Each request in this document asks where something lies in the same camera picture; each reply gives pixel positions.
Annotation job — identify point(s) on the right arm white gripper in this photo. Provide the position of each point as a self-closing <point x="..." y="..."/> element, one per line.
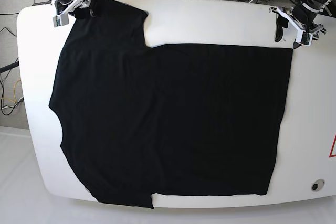
<point x="78" y="7"/>

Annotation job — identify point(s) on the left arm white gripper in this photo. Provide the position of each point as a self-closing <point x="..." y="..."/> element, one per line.
<point x="285" y="17"/>

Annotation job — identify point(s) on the black T-shirt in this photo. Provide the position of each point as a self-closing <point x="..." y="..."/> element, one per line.
<point x="175" y="119"/>

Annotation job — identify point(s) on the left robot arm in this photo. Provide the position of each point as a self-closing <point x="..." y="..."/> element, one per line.
<point x="301" y="16"/>

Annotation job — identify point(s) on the red triangle sticker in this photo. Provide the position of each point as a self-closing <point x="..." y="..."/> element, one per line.
<point x="332" y="152"/>

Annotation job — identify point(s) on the round table grommet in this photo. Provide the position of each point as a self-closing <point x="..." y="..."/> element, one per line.
<point x="318" y="185"/>

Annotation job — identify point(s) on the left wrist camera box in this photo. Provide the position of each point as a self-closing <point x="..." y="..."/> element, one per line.
<point x="303" y="38"/>

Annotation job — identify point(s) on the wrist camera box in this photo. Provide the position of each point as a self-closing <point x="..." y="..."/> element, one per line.
<point x="303" y="38"/>
<point x="61" y="20"/>

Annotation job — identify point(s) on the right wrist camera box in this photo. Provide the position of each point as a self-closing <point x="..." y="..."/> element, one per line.
<point x="61" y="20"/>

